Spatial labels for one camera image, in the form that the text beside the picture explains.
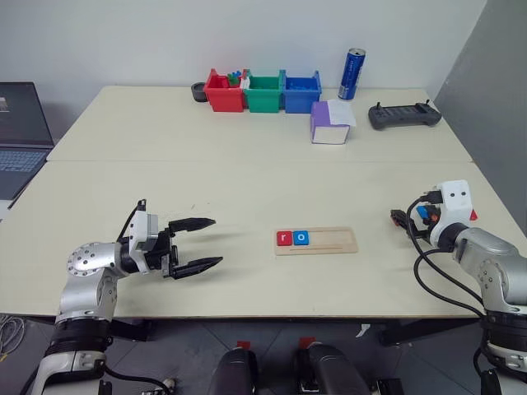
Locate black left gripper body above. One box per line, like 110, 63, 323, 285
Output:
144, 225, 180, 281

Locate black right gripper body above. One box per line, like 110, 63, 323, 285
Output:
406, 204, 438, 243

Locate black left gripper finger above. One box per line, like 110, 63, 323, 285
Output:
169, 257, 224, 281
167, 217, 217, 236

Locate wooden letter tray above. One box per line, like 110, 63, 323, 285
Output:
272, 225, 360, 258

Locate black handheld controller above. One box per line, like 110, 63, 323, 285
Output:
366, 100, 443, 132

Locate dark rounded shape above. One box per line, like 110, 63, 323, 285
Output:
293, 342, 372, 395
205, 348, 262, 395

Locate white paper sheet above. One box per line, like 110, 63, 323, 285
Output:
327, 100, 357, 127

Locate purple and white box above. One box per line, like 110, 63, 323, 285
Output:
310, 100, 357, 146

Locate red plastic bin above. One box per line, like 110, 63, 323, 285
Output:
204, 67, 249, 114

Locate black round dish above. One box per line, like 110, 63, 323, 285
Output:
190, 81, 209, 103

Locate green plastic bin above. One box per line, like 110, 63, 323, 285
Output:
241, 68, 286, 114

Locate blue drink can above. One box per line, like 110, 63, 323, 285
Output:
337, 47, 368, 101

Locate blue plastic bin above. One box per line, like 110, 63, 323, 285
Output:
279, 69, 323, 115

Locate grey laptop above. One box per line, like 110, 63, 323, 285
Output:
0, 81, 56, 201

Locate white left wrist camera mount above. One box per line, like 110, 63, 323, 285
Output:
128, 211, 160, 275

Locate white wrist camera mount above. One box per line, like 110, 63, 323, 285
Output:
427, 179, 473, 244
128, 211, 160, 275

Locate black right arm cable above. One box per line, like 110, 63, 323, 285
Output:
405, 188, 489, 320

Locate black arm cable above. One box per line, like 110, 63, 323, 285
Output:
116, 198, 148, 244
405, 188, 489, 320

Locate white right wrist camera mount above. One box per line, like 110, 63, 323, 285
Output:
427, 179, 473, 244

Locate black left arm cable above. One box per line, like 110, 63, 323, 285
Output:
116, 198, 148, 244

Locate black table frame bracket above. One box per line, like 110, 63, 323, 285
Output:
107, 318, 152, 343
377, 318, 487, 347

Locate thin black cable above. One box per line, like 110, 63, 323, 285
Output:
101, 364, 168, 386
472, 344, 490, 395

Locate grey floor cables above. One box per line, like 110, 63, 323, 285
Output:
0, 315, 25, 361

